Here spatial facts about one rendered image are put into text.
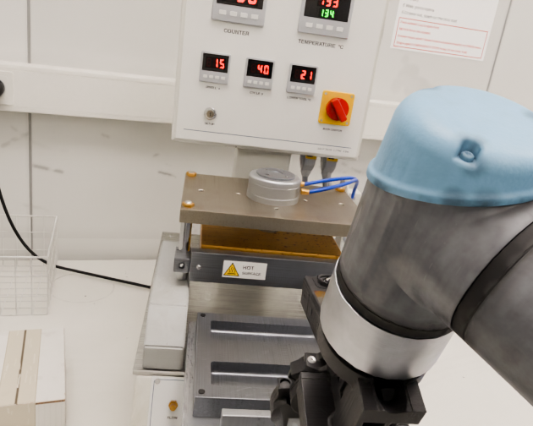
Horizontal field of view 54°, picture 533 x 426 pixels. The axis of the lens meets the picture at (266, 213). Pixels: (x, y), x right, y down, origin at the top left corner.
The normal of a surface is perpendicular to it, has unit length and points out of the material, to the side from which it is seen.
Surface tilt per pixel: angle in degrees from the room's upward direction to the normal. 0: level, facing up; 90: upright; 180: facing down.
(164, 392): 65
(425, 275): 104
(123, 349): 0
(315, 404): 20
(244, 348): 0
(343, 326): 99
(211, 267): 90
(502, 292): 76
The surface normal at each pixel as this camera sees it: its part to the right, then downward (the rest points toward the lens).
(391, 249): -0.80, 0.32
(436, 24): 0.29, 0.36
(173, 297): 0.14, -0.94
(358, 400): -0.99, -0.09
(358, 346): -0.65, 0.40
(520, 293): -0.61, -0.18
